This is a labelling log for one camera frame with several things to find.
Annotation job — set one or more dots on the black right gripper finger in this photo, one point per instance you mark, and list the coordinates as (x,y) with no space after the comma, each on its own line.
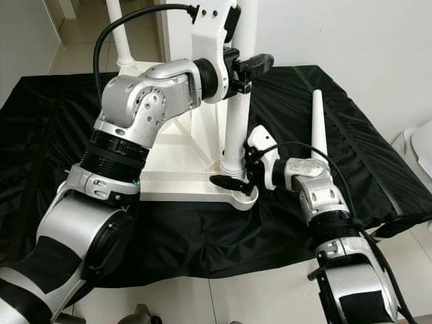
(231,183)

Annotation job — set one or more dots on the white plastic table leg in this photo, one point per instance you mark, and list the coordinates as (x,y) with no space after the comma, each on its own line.
(118,30)
(250,27)
(318,125)
(235,135)

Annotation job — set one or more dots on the white plastic table top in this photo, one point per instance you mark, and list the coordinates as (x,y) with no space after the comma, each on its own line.
(189,162)

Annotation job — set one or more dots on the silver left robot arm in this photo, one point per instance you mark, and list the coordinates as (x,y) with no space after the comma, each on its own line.
(142,101)

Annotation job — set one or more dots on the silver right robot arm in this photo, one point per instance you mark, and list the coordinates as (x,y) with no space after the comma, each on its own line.
(324,192)

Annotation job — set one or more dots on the black metal table leg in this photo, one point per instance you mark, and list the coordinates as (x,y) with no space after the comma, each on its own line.
(314,273)

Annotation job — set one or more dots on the black table cloth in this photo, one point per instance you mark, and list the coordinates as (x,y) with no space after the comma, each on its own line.
(378,135)

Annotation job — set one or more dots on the white door frame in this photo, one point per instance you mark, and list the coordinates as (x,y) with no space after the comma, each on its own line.
(163,30)

